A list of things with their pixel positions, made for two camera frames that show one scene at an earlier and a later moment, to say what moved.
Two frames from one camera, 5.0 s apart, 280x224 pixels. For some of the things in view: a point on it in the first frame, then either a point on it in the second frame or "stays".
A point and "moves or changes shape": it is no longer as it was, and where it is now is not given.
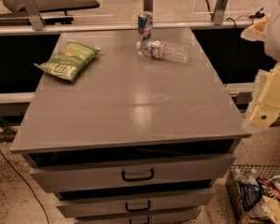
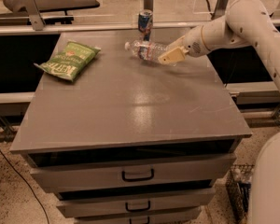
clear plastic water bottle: [163, 50] moves or changes shape
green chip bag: [70, 60] stays
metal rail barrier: [47, 29] stays
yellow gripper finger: [257, 31] → [179, 43]
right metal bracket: [221, 5] stays
